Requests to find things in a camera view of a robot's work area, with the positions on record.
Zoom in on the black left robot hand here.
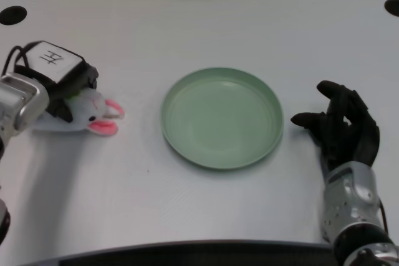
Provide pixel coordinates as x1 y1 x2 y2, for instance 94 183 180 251
6 40 100 122

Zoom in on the black table cable grommet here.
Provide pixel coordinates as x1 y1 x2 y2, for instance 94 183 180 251
384 0 399 17
0 6 28 26

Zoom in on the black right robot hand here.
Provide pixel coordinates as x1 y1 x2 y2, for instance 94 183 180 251
290 80 381 172

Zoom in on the green round plate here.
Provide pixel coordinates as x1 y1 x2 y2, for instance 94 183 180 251
160 66 285 171

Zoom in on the white rabbit doll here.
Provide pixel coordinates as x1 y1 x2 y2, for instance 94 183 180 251
32 87 125 138

